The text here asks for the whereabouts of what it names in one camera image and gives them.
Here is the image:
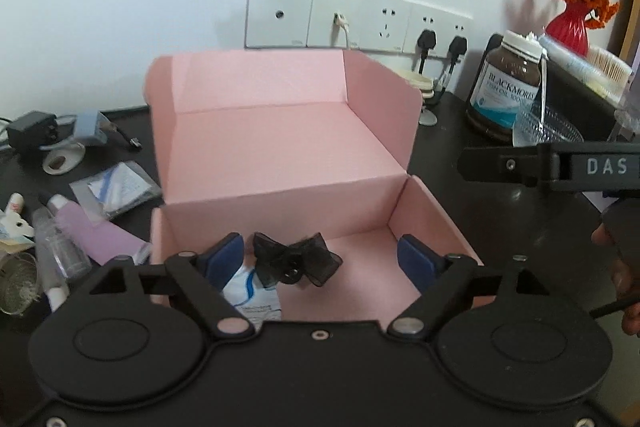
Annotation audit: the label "purple cosmetic tube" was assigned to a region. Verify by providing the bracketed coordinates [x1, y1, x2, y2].
[37, 191, 151, 266]

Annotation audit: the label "white round disc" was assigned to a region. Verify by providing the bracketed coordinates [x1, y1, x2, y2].
[42, 142, 87, 176]

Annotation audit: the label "clear wrapped package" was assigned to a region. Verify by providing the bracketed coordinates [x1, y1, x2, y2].
[539, 34, 601, 80]

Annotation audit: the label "black bow hair tie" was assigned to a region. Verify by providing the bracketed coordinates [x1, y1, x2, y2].
[252, 232, 344, 289]

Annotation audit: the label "white five-hole power socket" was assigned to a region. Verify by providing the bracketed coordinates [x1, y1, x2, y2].
[356, 0, 412, 54]

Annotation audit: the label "white and red glue stick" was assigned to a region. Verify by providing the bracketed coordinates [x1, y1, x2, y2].
[2, 192, 26, 216]

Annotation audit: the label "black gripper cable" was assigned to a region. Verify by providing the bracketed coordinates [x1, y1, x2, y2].
[590, 296, 640, 319]

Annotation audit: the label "red vase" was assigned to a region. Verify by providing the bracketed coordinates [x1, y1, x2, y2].
[545, 2, 591, 58]

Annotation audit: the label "clear plastic sachet bag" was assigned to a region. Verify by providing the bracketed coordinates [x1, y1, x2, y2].
[70, 161, 164, 222]

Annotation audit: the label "cotton swab box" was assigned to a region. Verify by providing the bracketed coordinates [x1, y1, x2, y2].
[584, 46, 634, 102]

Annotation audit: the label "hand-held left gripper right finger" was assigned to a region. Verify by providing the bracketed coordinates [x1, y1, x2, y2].
[387, 234, 551, 339]

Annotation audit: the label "clear plastic vial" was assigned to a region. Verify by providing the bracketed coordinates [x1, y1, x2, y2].
[32, 207, 94, 281]

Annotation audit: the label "white coaxial wall plate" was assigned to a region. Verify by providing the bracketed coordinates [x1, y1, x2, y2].
[245, 0, 315, 49]

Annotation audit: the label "white network cable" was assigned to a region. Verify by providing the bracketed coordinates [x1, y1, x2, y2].
[334, 13, 354, 50]

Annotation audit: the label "white spoon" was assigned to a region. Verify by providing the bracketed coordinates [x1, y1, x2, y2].
[534, 56, 549, 134]

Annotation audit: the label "clear glass cup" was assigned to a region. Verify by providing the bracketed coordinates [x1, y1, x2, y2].
[512, 104, 584, 148]

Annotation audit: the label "cartoon sticker packet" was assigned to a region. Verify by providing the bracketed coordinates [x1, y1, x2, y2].
[0, 213, 36, 258]

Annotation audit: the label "black power plug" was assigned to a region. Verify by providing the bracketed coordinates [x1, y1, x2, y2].
[440, 36, 469, 92]
[416, 29, 439, 76]

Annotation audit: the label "black power adapter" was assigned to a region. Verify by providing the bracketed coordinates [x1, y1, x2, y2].
[7, 111, 59, 153]

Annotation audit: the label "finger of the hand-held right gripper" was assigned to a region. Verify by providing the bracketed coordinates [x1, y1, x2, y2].
[461, 144, 540, 186]

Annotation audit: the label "cream stacked plastic funnels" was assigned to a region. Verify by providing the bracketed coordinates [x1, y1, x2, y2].
[400, 69, 436, 106]

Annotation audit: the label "round glass compact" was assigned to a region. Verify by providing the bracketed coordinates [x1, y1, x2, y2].
[0, 252, 41, 317]

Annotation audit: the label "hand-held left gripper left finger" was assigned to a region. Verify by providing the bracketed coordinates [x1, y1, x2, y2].
[90, 233, 257, 339]

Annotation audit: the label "white network wall plate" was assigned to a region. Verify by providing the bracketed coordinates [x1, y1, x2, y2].
[306, 0, 363, 49]

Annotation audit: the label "black desktop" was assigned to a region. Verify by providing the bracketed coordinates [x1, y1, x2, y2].
[0, 92, 640, 358]

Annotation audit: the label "black charger cable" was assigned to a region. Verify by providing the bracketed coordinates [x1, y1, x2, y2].
[100, 117, 144, 153]

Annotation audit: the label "brown supplement bottle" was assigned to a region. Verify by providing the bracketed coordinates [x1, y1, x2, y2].
[466, 29, 546, 142]

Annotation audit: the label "pink cardboard box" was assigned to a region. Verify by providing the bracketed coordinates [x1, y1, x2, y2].
[144, 49, 483, 308]

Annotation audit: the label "blue-grey charger plug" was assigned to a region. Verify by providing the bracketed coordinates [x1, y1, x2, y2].
[75, 109, 109, 148]

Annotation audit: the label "person's right hand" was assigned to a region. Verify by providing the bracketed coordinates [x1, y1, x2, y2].
[591, 224, 640, 337]

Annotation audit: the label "white and blue cream tube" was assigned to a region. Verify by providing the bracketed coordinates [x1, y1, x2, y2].
[220, 264, 284, 333]

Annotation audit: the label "clear atomizer with white cap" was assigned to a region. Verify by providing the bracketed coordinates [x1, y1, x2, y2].
[37, 232, 71, 313]

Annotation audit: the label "white power socket plate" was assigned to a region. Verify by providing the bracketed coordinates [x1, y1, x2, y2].
[404, 3, 455, 58]
[442, 9, 474, 58]

